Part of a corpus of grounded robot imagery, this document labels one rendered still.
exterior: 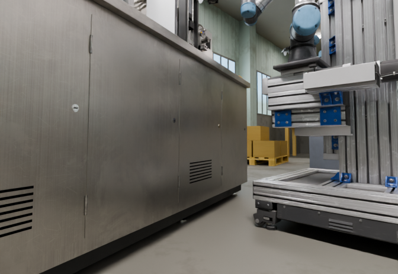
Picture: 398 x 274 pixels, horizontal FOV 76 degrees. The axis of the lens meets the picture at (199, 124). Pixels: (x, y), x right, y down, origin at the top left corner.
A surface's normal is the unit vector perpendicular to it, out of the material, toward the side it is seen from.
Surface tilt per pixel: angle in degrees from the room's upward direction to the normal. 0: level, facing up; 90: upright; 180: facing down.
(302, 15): 98
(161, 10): 90
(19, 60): 90
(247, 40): 90
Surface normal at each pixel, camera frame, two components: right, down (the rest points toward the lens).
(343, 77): -0.66, -0.05
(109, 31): 0.88, -0.03
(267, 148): -0.46, -0.06
